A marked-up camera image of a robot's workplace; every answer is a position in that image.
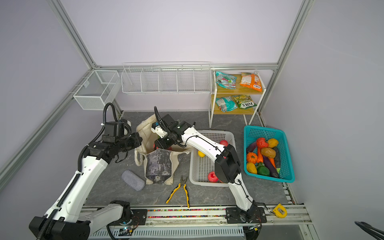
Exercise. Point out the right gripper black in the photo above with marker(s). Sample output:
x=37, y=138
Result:
x=161, y=144

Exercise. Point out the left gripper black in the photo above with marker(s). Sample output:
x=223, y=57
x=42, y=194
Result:
x=137, y=140

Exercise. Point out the cream canvas tote bag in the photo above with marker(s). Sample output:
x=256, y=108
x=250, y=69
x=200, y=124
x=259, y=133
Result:
x=159, y=164

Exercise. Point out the teal snack bag top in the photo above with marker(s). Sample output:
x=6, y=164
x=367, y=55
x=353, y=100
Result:
x=226, y=81

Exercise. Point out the teal snack bag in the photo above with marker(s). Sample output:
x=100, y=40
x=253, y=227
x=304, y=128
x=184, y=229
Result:
x=226, y=81
x=226, y=104

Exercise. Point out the brown potato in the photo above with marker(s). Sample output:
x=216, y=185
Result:
x=268, y=152

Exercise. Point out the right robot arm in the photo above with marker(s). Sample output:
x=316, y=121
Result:
x=226, y=163

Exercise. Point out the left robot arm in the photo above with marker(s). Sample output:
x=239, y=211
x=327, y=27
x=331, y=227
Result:
x=62, y=220

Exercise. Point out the teal snack bag lower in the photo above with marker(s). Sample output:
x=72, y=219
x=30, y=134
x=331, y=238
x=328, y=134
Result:
x=226, y=104

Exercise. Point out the green snack bag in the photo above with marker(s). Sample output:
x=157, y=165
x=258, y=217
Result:
x=244, y=101

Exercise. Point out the orange snack bag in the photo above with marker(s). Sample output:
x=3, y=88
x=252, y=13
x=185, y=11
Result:
x=251, y=81

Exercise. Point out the white plastic fruit basket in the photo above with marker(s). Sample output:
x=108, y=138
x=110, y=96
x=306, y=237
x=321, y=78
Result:
x=201, y=167

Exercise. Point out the grey fabric glasses case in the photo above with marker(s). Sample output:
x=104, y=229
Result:
x=132, y=180

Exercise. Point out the red apple back right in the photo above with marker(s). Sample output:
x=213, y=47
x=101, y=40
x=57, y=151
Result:
x=224, y=143

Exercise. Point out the red apple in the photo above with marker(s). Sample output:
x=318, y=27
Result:
x=224, y=143
x=212, y=178

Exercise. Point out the red apple front left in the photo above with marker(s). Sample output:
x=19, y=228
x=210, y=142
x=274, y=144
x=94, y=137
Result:
x=212, y=178

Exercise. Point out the white wooden two-tier shelf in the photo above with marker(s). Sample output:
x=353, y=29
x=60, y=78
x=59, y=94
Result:
x=236, y=94

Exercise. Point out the purple eggplant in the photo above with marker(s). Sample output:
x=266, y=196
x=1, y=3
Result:
x=273, y=171

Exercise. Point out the small orange pumpkin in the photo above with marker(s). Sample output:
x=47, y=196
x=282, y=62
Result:
x=252, y=158

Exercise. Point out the yellow squash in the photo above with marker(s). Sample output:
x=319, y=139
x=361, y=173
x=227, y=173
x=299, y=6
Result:
x=251, y=168

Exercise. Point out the red bell pepper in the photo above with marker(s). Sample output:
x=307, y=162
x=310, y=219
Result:
x=262, y=143

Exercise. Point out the orange carrot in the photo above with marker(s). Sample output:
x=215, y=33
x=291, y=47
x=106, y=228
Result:
x=261, y=158

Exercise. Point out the green bell pepper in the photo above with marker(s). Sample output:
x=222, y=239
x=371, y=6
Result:
x=263, y=170

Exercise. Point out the yellow bell pepper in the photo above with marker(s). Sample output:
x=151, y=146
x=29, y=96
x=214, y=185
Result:
x=272, y=143

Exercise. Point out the dark green cucumber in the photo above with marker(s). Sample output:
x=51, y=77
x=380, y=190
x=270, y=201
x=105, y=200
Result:
x=277, y=159

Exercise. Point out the teal plastic vegetable basket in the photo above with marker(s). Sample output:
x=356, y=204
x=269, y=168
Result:
x=252, y=133

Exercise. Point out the yellow tape measure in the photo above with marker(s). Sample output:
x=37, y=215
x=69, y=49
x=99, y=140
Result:
x=280, y=211

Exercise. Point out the black tripod leg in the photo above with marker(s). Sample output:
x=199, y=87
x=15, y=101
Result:
x=372, y=231

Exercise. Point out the white mesh wall box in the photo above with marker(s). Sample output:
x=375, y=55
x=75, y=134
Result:
x=99, y=88

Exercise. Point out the white wire wall basket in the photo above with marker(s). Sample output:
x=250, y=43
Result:
x=156, y=78

